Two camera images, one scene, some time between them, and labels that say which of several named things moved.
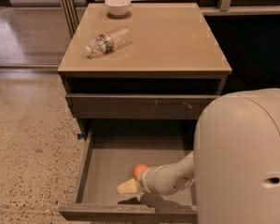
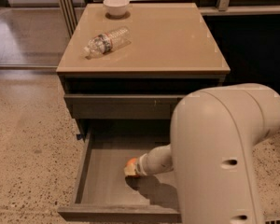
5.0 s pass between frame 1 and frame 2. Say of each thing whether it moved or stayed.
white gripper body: moved
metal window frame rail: stayed
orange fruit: moved
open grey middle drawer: stayed
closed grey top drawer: stayed
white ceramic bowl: stayed
